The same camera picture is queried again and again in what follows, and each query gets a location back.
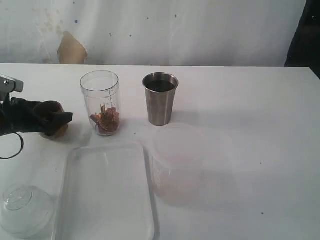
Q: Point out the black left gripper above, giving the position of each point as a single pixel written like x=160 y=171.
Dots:
x=18 y=115

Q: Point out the brown wooden cup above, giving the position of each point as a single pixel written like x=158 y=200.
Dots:
x=46 y=111

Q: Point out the clear plastic shaker cup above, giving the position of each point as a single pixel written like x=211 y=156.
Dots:
x=98 y=88

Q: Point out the clear shaker dome lid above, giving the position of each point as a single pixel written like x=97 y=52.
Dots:
x=25 y=210

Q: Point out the stainless steel cup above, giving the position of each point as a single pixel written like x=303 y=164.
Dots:
x=160 y=89

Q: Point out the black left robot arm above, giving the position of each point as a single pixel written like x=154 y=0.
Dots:
x=9 y=85

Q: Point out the brown scraps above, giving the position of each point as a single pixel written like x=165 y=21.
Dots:
x=107 y=121

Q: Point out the white plastic tray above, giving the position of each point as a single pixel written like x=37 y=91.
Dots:
x=105 y=195

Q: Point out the translucent plastic measuring tub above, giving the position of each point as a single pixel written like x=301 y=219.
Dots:
x=189 y=168

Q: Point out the white stained backdrop sheet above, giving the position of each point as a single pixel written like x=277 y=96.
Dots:
x=149 y=32

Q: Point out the dark object behind table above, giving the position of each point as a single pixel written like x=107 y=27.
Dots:
x=304 y=50

